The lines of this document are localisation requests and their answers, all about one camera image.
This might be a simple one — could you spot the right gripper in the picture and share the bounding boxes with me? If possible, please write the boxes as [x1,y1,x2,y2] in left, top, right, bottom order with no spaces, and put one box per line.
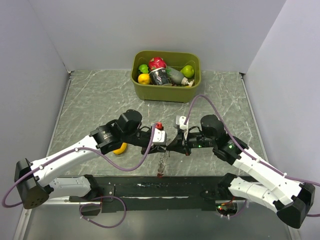
[166,128,216,156]

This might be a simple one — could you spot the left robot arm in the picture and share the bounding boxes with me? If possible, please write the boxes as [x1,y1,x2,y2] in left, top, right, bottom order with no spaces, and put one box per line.
[14,109,167,209]

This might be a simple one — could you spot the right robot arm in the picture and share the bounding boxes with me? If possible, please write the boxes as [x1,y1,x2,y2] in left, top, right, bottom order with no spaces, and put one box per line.
[167,114,316,229]

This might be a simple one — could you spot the yellow lemon on table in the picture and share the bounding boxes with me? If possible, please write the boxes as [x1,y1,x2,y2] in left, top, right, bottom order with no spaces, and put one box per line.
[112,142,128,155]

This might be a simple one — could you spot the olive green plastic bin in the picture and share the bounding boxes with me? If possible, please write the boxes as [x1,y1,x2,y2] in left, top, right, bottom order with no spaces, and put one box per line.
[131,50,202,103]

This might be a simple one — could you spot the yellow lemon in bin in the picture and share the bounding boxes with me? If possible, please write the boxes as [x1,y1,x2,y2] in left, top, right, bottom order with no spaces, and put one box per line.
[137,73,152,85]

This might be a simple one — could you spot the black can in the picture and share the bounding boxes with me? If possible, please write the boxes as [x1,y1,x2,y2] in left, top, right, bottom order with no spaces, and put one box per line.
[149,67,172,86]

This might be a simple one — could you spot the green pepper toy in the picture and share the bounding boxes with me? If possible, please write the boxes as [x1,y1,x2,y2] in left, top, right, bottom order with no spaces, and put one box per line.
[138,64,150,74]

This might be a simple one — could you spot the grey pump bottle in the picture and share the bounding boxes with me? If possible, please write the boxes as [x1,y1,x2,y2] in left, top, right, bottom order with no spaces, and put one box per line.
[166,66,195,87]

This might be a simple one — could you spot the red dragon fruit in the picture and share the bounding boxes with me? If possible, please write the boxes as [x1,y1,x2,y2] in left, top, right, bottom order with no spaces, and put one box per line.
[148,57,167,71]

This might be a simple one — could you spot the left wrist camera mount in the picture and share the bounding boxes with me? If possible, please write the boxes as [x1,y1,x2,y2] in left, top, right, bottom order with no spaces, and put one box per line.
[152,122,167,146]

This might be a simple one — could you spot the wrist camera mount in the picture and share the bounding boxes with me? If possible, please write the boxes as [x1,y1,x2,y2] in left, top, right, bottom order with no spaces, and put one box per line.
[152,122,167,146]
[174,115,189,140]

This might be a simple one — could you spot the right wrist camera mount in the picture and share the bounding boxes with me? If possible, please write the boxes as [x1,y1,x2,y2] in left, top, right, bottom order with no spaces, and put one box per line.
[174,115,189,140]

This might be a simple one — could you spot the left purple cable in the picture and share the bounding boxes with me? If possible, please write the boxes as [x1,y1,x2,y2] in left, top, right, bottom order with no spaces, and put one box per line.
[1,124,157,228]

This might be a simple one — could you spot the purple cable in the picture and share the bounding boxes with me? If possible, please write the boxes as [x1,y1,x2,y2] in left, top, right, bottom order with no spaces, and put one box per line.
[1,124,157,228]
[183,94,320,218]

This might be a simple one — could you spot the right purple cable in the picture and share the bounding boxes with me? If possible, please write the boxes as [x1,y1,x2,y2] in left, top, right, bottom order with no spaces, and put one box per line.
[183,94,320,218]

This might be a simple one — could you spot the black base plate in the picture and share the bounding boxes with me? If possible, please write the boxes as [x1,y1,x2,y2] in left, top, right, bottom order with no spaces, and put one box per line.
[69,176,235,213]

